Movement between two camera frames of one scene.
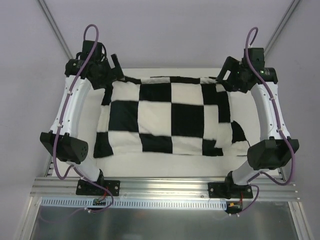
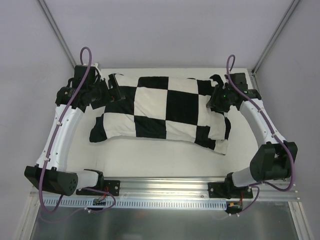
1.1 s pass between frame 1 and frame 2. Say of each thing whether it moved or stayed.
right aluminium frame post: stayed
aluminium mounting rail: stayed
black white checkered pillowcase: moved
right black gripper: moved
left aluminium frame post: stayed
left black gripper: moved
